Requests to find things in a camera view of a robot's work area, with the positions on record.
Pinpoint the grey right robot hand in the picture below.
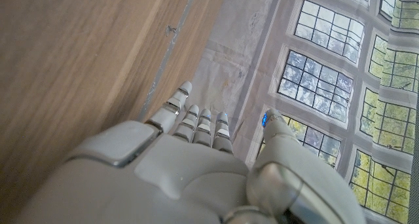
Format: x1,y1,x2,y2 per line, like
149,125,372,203
14,81,367,224

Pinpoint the grey tape outline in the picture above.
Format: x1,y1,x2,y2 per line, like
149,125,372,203
137,0,200,122

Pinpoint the printed window backdrop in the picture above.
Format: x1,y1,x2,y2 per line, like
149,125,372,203
189,0,419,224

